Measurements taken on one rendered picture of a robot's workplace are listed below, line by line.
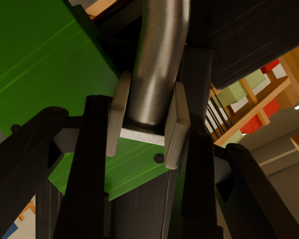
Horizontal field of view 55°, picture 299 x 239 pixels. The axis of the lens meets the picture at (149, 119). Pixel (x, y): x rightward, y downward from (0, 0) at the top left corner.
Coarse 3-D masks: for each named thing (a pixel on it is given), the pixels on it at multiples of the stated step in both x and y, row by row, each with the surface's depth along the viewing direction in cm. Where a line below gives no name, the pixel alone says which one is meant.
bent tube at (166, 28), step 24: (144, 0) 17; (168, 0) 16; (144, 24) 18; (168, 24) 17; (144, 48) 18; (168, 48) 18; (144, 72) 18; (168, 72) 18; (144, 96) 19; (168, 96) 20; (144, 120) 20
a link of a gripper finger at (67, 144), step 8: (104, 96) 18; (72, 120) 14; (80, 120) 14; (64, 128) 13; (72, 128) 14; (56, 136) 13; (64, 136) 14; (72, 136) 14; (56, 144) 14; (64, 144) 14; (72, 144) 14; (56, 152) 14; (64, 152) 14; (72, 152) 14
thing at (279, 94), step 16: (272, 64) 367; (240, 80) 334; (256, 80) 349; (272, 80) 427; (288, 80) 365; (224, 96) 339; (240, 96) 332; (256, 96) 400; (272, 96) 346; (288, 96) 373; (224, 112) 307; (240, 112) 370; (256, 112) 328; (272, 112) 356; (224, 128) 345; (240, 128) 319; (256, 128) 338; (224, 144) 312
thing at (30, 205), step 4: (32, 200) 615; (28, 204) 602; (32, 204) 614; (28, 208) 603; (32, 208) 611; (20, 216) 627; (20, 220) 629; (12, 224) 559; (12, 228) 555; (16, 228) 562; (8, 232) 543; (12, 232) 550; (4, 236) 532; (8, 236) 538
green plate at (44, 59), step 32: (0, 0) 20; (32, 0) 20; (64, 0) 20; (0, 32) 21; (32, 32) 21; (64, 32) 21; (96, 32) 27; (0, 64) 22; (32, 64) 22; (64, 64) 22; (96, 64) 22; (0, 96) 23; (32, 96) 23; (64, 96) 23; (0, 128) 24; (64, 160) 26; (128, 160) 25; (160, 160) 25; (64, 192) 27
